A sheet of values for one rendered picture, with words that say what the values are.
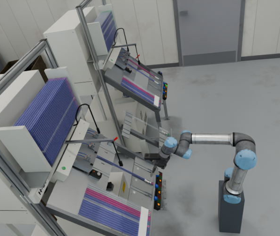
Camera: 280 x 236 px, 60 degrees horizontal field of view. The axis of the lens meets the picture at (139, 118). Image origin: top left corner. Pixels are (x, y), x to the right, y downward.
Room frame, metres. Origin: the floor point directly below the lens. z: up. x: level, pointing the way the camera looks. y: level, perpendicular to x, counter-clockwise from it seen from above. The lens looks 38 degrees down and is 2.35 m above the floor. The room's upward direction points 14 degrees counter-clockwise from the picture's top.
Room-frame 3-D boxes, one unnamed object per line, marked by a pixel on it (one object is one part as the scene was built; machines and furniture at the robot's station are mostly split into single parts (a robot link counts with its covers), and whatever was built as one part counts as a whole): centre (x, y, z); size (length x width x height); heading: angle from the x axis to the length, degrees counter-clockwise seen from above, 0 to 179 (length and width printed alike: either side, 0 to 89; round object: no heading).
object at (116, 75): (2.60, 0.10, 0.65); 1.01 x 0.73 x 1.29; 75
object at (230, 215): (1.10, -0.58, 0.28); 0.18 x 0.18 x 0.55; 72
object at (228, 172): (1.09, -0.58, 0.72); 0.13 x 0.12 x 0.14; 155
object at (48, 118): (1.26, 0.53, 1.52); 0.51 x 0.13 x 0.27; 165
